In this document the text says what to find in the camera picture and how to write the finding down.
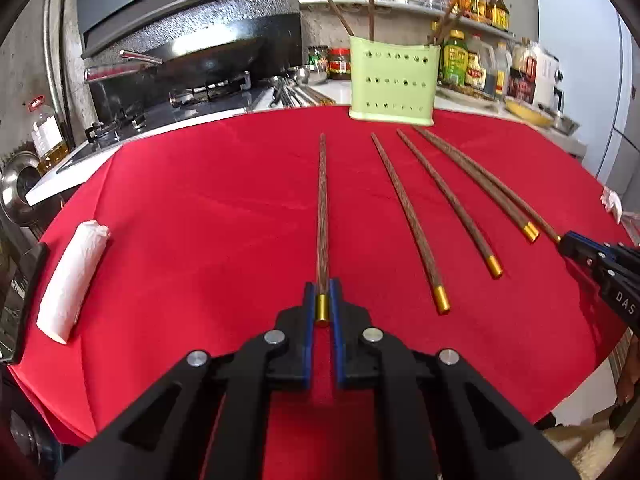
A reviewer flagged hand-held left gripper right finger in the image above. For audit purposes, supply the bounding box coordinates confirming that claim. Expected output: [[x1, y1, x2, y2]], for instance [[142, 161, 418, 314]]
[[329, 279, 583, 480]]

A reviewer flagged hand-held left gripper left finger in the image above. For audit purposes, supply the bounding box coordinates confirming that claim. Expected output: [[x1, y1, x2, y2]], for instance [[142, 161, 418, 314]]
[[52, 281, 317, 480]]

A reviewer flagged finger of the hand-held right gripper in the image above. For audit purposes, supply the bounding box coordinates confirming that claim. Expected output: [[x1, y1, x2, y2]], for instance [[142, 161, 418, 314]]
[[558, 242, 613, 286], [559, 231, 640, 262]]

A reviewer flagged green perforated utensil holder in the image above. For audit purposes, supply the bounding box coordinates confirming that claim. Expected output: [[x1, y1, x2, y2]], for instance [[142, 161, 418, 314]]
[[348, 35, 442, 127]]

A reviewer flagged white crumpled tissue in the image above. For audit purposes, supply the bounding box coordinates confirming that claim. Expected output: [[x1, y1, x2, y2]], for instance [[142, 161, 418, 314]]
[[600, 185, 626, 223]]

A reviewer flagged wooden chair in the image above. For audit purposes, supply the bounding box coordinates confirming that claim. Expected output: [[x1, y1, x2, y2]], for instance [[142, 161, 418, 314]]
[[607, 332, 640, 441]]

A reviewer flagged steel bowl with food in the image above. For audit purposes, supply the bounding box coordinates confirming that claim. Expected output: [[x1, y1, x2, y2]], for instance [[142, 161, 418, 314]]
[[542, 107, 581, 136]]

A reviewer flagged yellow bowl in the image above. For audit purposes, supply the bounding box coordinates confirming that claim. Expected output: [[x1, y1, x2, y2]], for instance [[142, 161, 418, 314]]
[[502, 96, 553, 128]]

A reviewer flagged red tablecloth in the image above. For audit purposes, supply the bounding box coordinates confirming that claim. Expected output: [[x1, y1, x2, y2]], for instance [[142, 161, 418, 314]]
[[7, 105, 640, 480]]

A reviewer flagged white kitchen appliance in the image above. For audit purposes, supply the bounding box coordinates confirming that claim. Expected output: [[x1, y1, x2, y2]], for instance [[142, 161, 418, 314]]
[[532, 50, 566, 111]]

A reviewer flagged clear plastic jug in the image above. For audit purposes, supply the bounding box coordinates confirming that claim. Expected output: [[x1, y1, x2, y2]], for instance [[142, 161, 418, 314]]
[[492, 40, 513, 101]]

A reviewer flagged plate of food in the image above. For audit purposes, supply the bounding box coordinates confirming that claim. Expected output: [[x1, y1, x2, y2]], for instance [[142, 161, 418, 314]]
[[437, 84, 501, 103]]

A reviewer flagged white refrigerator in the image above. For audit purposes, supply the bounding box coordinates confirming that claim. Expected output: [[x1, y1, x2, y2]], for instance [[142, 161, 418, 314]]
[[532, 0, 640, 196]]

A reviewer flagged green plastic bottle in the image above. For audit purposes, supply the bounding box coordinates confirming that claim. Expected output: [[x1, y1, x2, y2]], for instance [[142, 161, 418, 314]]
[[440, 30, 470, 87]]

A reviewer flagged white rolled towel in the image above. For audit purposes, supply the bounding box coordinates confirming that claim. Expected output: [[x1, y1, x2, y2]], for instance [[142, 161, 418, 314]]
[[36, 220, 111, 345]]

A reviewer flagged row of metal chopsticks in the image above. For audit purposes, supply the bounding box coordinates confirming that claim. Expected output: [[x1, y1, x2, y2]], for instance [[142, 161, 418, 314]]
[[287, 85, 336, 107]]

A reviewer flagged tall dark bottle yellow label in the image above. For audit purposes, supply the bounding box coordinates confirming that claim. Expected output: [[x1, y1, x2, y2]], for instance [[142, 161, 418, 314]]
[[486, 0, 511, 31]]

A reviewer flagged white kitchen counter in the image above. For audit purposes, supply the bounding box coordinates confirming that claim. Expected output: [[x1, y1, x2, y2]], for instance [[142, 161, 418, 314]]
[[25, 80, 588, 208]]

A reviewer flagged steel ladle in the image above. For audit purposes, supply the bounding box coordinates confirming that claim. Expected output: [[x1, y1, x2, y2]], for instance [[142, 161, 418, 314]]
[[267, 75, 290, 109]]

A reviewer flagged gas stove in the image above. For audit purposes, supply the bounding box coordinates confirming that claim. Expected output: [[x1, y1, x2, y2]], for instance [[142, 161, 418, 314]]
[[55, 71, 281, 176]]

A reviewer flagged small steel bowl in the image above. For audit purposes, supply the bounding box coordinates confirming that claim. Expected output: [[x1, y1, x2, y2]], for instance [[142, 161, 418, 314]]
[[286, 65, 328, 86]]

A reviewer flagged red lid chili jar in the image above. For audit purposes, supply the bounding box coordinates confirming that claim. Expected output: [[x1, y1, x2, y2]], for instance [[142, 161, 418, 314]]
[[327, 47, 352, 82]]

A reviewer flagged black smartphone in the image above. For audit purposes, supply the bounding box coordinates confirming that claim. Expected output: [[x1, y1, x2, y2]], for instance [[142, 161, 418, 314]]
[[0, 242, 51, 366]]

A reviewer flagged green label jar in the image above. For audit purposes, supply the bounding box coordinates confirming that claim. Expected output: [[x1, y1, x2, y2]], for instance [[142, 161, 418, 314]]
[[307, 46, 330, 73]]

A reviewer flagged steel wok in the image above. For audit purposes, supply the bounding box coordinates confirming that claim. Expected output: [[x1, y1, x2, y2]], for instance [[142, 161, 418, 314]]
[[119, 35, 261, 93]]

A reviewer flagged steel pot lid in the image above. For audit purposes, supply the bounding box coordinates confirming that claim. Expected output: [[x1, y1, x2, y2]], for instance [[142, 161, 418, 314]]
[[0, 152, 46, 231]]

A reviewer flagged clear cooking oil bottle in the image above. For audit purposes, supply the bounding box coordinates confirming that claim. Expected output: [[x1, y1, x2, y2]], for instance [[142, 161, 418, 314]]
[[29, 96, 68, 173]]

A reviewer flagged white wall shelf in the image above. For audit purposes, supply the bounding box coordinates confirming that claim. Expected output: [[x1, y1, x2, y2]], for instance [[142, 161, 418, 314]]
[[299, 0, 518, 41]]

